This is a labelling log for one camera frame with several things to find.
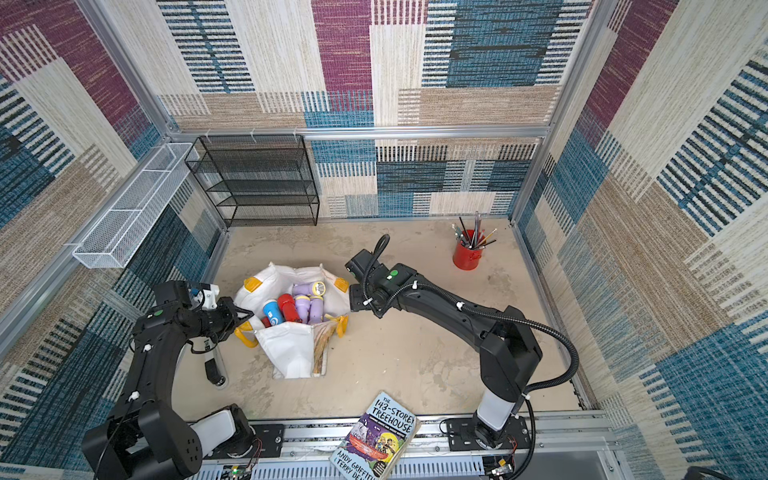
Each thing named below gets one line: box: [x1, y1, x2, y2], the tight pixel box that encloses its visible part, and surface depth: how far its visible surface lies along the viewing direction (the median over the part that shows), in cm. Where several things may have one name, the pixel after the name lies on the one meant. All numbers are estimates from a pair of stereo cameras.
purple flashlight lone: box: [307, 296, 324, 324], surface depth 89 cm
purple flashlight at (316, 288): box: [292, 281, 326, 297], surface depth 95 cm
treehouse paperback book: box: [329, 392, 421, 480], surface depth 73 cm
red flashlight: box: [277, 293, 302, 323], surface depth 87 cm
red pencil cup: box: [453, 229, 486, 271], surface depth 104 cm
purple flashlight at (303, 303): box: [294, 295, 311, 324], surface depth 89 cm
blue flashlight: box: [262, 300, 284, 326], surface depth 87 cm
